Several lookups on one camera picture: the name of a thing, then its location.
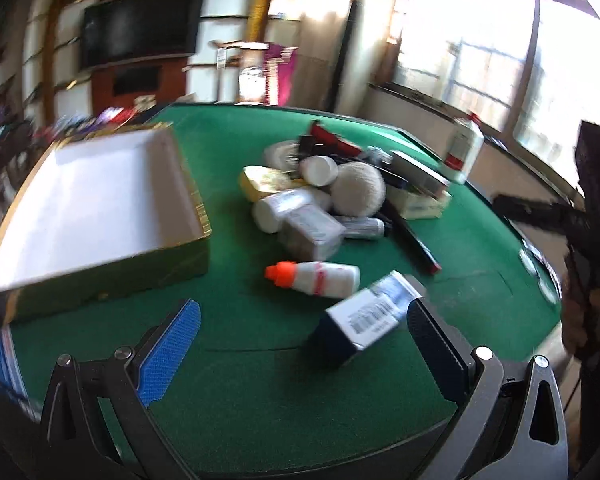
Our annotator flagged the blue white packet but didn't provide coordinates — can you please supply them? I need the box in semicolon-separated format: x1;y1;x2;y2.
0;327;31;413

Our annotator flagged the yellow cartoon case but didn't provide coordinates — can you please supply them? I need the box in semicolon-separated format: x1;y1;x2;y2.
238;165;311;203

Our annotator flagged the black marker red end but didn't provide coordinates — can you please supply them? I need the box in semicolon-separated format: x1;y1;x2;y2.
381;194;443;277

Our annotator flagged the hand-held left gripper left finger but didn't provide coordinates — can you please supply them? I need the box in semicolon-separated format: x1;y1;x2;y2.
39;299;202;480

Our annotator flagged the white green pill bottle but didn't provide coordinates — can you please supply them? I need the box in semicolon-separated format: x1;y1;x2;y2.
251;190;331;234

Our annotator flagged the blue white medicine box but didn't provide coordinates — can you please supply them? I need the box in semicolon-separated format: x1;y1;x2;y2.
305;270;428;368

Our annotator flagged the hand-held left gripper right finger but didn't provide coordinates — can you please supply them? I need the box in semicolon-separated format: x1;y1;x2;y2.
406;299;570;480

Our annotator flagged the dark wall panel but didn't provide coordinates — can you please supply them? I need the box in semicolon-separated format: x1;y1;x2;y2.
111;64;161;97

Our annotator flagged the floor standing air conditioner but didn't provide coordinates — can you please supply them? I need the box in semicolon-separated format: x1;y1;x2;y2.
337;0;396;116

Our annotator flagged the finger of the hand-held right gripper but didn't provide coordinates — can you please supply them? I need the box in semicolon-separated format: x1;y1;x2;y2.
492;194;579;235

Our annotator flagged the white liquor bottle red label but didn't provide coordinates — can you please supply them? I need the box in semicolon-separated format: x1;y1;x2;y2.
442;112;486;186

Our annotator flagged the silver tube black cap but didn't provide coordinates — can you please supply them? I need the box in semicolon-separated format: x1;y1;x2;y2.
337;215;386;239

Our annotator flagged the black plastic holder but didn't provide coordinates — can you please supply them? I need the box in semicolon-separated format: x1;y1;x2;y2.
296;135;331;163

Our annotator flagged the white printed pouch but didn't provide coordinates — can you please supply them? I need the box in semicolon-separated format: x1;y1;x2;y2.
262;141;306;168

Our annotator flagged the white red pill bottle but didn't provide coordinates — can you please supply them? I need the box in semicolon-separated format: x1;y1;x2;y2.
300;155;340;186

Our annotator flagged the wall television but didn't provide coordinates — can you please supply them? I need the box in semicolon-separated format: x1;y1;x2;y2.
79;0;208;71

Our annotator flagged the person's right hand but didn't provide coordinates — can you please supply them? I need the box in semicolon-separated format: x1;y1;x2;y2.
561;260;600;361

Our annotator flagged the gold cardboard box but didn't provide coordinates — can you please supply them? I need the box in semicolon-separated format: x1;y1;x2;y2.
0;121;214;325

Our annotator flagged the window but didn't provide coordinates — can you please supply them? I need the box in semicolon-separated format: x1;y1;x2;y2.
395;0;600;171

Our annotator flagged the white bottle orange cap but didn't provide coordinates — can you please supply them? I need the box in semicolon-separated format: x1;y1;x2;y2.
265;261;361;297

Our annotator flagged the wooden television stand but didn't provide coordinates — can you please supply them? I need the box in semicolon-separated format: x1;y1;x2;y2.
35;101;156;137

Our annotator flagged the wooden chair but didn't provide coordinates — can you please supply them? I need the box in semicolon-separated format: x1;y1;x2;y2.
212;40;301;106

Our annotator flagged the white fluffy ball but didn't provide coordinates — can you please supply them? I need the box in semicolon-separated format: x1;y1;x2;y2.
329;161;387;218

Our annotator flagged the magenta fringed cloth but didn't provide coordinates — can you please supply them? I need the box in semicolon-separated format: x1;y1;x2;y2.
265;46;299;107

